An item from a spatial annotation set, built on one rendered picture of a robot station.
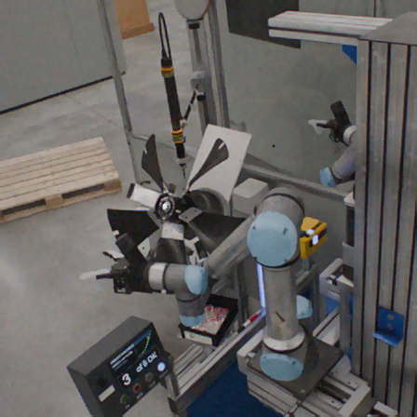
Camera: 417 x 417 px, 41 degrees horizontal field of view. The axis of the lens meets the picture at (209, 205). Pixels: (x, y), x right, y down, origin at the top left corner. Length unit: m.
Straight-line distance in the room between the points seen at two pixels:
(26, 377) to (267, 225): 2.48
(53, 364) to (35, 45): 4.99
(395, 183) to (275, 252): 0.34
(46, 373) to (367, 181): 2.50
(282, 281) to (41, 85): 6.64
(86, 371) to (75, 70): 6.56
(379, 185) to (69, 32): 6.67
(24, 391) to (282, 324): 2.22
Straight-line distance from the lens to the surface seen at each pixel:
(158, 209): 2.32
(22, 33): 7.61
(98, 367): 1.63
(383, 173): 1.44
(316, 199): 2.79
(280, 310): 1.46
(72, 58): 7.87
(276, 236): 1.29
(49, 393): 3.40
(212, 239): 2.16
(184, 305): 1.56
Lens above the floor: 2.39
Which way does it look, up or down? 31 degrees down
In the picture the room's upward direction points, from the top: 8 degrees counter-clockwise
